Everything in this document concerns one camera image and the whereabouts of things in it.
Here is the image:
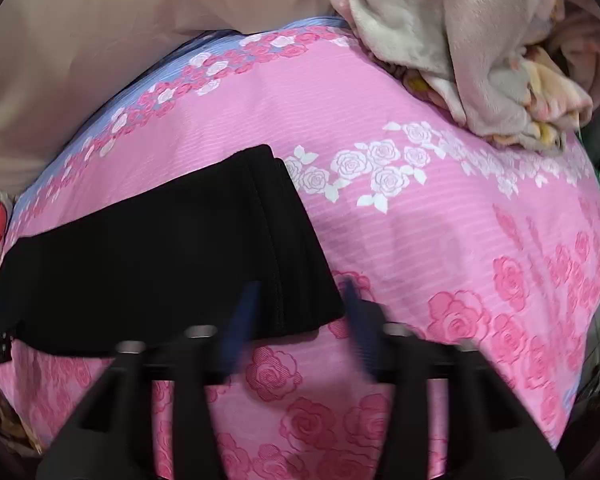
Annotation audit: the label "black pants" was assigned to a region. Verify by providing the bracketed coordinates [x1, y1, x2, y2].
[0, 145, 343, 358]

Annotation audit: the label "beige curtain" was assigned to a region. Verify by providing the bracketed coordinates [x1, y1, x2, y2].
[0, 0, 330, 194]

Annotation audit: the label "pink rose bed sheet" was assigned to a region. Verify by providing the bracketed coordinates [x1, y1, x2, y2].
[0, 18, 600, 479]

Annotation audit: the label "floral plush blanket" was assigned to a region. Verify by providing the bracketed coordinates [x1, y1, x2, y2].
[330, 0, 593, 153]

